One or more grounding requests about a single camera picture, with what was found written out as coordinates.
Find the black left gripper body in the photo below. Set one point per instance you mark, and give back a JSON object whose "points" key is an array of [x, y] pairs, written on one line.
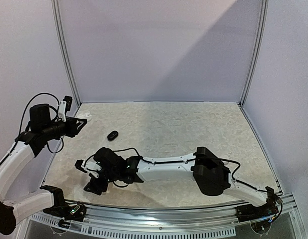
{"points": [[70, 131]]}

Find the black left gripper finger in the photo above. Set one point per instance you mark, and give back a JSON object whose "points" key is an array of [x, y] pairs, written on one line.
{"points": [[74, 120], [80, 124]]}

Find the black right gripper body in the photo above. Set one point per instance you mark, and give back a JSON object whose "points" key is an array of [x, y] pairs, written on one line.
{"points": [[99, 182]]}

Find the white oval charging case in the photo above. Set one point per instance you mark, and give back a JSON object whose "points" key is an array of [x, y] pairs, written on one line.
{"points": [[84, 115]]}

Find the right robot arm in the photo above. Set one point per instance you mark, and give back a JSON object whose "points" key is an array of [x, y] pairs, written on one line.
{"points": [[209, 172]]}

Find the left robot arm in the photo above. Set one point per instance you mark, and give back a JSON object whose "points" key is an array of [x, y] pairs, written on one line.
{"points": [[27, 146]]}

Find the black oval charging case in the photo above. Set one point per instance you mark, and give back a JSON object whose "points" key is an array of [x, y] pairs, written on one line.
{"points": [[112, 136]]}

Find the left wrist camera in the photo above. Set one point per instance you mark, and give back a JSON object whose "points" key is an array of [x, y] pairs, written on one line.
{"points": [[64, 107]]}

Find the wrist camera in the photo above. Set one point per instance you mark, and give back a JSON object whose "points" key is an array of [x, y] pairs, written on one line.
{"points": [[90, 167], [64, 107]]}

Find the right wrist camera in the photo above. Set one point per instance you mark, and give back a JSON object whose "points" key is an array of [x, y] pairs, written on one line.
{"points": [[90, 167]]}

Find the left aluminium wall post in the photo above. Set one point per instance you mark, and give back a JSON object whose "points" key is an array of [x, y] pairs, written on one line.
{"points": [[64, 51]]}

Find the aluminium wall post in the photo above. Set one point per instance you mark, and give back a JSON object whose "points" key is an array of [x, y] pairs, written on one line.
{"points": [[64, 51], [255, 52]]}

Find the aluminium front rail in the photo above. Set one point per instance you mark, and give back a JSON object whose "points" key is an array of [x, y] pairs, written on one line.
{"points": [[193, 223]]}

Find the right aluminium wall post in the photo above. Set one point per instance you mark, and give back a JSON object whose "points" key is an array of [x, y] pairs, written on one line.
{"points": [[255, 52]]}

